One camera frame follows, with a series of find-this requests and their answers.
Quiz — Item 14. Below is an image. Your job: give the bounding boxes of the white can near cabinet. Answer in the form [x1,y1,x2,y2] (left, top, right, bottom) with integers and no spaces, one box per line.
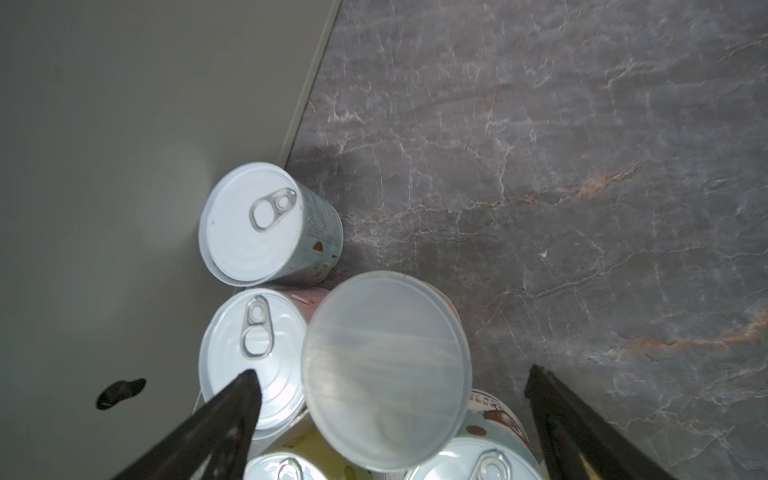
[198,162,344,288]

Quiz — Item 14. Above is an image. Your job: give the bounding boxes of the green labelled white can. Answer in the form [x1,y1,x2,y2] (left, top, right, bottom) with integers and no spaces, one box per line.
[242,412,374,480]

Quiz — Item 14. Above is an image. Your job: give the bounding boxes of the teal labelled white can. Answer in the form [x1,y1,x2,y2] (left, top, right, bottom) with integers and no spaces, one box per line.
[405,389,542,480]

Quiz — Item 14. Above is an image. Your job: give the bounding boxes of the pink labelled white can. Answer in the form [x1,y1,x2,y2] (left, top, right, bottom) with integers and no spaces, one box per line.
[198,286,329,457]

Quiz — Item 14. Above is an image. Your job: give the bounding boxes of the orange can with plastic lid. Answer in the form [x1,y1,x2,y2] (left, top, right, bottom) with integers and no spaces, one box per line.
[301,271,472,473]

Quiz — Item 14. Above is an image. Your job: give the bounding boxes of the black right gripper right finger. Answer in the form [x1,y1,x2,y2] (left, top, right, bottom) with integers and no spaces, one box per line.
[525,365,672,479]

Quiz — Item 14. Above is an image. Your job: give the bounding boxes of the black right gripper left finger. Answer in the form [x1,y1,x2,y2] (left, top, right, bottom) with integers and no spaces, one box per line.
[116,369,262,479]

